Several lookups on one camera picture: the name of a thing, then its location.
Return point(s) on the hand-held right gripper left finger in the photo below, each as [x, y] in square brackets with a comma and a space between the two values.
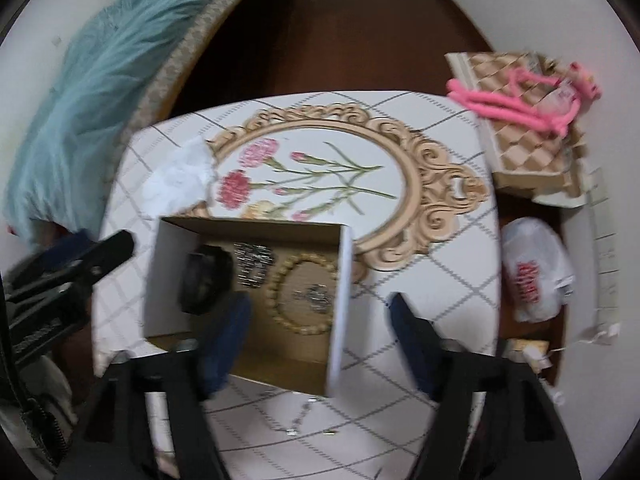
[226, 340]

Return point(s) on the cardboard box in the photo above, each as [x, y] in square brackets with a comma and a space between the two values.
[250, 305]

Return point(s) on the teal fluffy blanket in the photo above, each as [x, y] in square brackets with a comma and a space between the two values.
[95, 110]

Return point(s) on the white red printed plastic bag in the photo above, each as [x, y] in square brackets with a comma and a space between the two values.
[535, 272]

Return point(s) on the beige patterned mattress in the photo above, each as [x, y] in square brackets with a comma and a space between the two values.
[177, 60]

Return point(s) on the white cardboard strip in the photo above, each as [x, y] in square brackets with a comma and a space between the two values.
[602, 240]

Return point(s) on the crumpled white tissue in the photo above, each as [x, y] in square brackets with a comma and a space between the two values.
[175, 180]

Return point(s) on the black wrist watch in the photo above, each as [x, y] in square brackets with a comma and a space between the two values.
[206, 280]

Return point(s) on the small silver pendant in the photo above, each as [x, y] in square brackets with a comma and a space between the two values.
[313, 300]

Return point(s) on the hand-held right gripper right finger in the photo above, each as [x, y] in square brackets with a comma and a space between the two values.
[407, 340]

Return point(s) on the floral printed table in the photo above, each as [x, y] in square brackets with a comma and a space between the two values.
[440, 240]

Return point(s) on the silver rhinestone jewelry piece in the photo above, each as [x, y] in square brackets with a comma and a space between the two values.
[254, 262]

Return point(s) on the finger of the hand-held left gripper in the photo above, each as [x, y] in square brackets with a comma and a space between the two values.
[65, 250]
[111, 252]

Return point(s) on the brown checkered flat box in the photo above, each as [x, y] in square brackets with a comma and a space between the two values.
[530, 135]

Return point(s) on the small beige packet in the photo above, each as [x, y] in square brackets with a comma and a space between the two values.
[532, 350]

